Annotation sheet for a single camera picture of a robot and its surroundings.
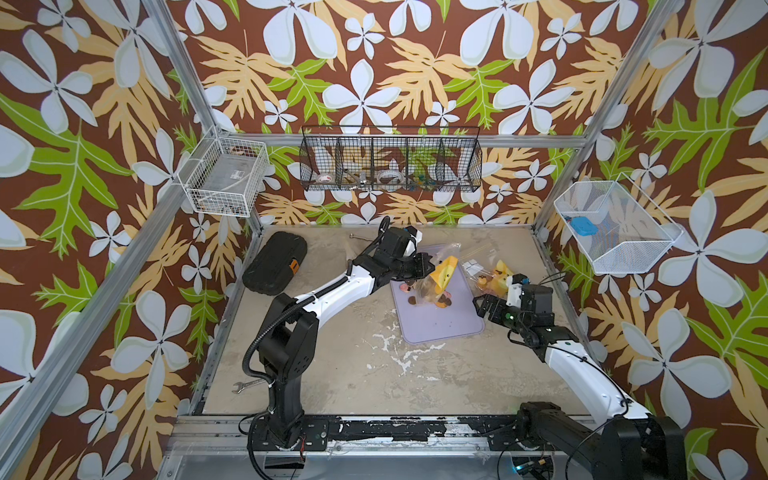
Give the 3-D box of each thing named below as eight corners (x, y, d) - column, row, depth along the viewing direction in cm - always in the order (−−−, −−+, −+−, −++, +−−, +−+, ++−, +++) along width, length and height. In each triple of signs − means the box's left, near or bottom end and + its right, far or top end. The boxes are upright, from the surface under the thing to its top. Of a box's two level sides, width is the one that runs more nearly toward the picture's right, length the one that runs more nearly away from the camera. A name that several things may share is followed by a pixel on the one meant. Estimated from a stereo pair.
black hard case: (246, 290, 104) (238, 280, 98) (279, 240, 119) (274, 228, 113) (282, 300, 101) (277, 289, 96) (311, 247, 116) (308, 235, 111)
